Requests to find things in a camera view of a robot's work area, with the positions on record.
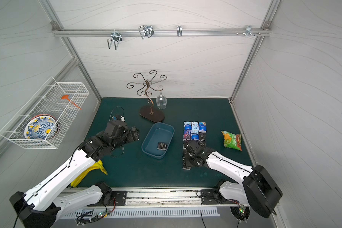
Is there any dark blue tissue pack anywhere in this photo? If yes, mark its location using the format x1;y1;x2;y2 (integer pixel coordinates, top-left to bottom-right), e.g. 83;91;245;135
183;130;192;141

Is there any blue pocket tissue pack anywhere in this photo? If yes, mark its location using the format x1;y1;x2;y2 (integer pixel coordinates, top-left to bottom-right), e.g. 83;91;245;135
199;122;207;133

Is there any blue white tissue pack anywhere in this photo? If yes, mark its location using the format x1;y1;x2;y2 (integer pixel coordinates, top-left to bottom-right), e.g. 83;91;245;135
183;121;192;131

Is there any teal plastic storage box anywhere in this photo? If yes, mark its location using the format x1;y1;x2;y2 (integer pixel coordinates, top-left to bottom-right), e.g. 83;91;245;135
141;122;175;159

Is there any light blue tissue pack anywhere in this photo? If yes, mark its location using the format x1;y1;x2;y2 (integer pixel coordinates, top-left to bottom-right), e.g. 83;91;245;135
191;121;199;131

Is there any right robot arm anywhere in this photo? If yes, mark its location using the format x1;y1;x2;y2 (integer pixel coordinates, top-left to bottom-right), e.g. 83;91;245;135
183;140;283;218

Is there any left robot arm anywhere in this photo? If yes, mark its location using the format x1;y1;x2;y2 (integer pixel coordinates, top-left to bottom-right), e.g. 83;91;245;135
9;120;139;228

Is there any green snack bag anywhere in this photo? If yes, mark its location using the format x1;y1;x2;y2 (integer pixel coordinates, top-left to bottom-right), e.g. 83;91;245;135
221;131;242;151

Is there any yellow banana toy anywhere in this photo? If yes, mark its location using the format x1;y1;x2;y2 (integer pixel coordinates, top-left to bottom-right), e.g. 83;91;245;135
70;160;108;188

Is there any metal scroll cup stand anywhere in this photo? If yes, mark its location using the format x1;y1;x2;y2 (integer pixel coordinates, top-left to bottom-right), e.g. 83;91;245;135
126;70;167;123

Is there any orange plastic spoon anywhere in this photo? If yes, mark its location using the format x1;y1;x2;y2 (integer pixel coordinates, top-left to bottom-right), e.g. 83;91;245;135
61;95;81;110

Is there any blue yellow patterned plate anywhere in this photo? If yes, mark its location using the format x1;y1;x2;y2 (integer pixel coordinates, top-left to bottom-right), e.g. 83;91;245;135
24;115;58;140

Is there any white vent strip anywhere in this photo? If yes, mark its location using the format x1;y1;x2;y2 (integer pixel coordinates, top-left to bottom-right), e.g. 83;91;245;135
52;207;220;219

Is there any metal hook left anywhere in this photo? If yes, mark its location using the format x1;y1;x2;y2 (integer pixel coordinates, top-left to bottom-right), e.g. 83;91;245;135
107;29;123;50

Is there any metal hook centre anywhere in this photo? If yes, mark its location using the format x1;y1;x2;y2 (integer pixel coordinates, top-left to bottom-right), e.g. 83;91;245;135
138;25;154;40

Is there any metal hook small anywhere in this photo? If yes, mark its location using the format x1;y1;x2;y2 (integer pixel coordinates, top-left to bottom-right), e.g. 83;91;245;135
177;25;182;37

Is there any metal hook right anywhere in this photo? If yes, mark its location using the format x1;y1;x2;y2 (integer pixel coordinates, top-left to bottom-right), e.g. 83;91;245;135
236;25;261;37

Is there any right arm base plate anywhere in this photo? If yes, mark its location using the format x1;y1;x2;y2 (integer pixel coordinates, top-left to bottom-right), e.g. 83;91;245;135
197;190;240;205

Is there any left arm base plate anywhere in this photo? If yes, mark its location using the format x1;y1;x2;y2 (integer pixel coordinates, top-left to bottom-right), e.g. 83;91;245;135
88;191;127;207

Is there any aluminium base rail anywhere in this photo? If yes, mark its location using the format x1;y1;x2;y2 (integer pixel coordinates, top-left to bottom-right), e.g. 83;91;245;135
45;186;280;211

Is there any white wire basket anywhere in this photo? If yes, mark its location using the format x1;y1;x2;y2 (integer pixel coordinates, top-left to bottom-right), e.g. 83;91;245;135
0;77;89;150

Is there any aluminium top rail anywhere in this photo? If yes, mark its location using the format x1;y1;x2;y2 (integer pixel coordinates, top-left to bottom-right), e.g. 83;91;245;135
52;27;272;38

